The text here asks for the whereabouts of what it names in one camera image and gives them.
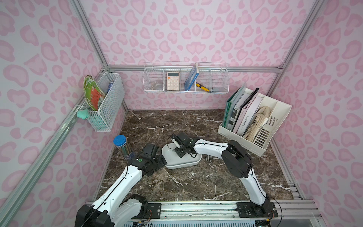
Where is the white plastic storage box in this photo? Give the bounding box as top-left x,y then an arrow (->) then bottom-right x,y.
162,143 -> 202,169

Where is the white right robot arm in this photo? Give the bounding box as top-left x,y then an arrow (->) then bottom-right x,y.
170,132 -> 270,207

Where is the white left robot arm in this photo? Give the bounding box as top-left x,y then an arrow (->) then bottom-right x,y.
75,144 -> 167,227

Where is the blue lidded metal can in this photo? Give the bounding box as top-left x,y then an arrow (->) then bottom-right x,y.
113,135 -> 135,161

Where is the yellow utility knife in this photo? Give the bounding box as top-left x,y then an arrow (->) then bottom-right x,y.
196,82 -> 210,92

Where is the clear tape roll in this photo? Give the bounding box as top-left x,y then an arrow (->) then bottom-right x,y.
152,80 -> 164,91

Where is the green folder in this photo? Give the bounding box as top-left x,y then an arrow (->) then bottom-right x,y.
222,83 -> 246,128

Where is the black binder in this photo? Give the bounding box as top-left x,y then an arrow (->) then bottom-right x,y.
227,88 -> 260,133

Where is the white calculator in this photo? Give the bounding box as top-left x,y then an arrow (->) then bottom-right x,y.
166,72 -> 180,91

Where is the blue book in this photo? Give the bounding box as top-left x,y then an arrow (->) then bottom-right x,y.
184,63 -> 199,92

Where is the beige desktop file organizer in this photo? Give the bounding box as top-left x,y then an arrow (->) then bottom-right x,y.
218,87 -> 292,156

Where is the pink white binder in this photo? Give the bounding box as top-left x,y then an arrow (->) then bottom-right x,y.
233,93 -> 263,136

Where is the beige paper stack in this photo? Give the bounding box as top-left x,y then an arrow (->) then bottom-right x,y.
243,106 -> 271,142

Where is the green red snack bag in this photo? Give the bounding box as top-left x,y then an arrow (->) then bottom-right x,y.
83,75 -> 106,111

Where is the white mesh wall basket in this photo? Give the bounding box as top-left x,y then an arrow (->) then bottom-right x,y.
85,72 -> 125,132

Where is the white wire wall shelf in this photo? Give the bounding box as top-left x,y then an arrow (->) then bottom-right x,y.
143,61 -> 229,94

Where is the mint green wall hook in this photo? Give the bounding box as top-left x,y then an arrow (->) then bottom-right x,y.
77,109 -> 90,120

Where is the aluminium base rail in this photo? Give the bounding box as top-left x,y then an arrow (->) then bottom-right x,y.
121,200 -> 321,222

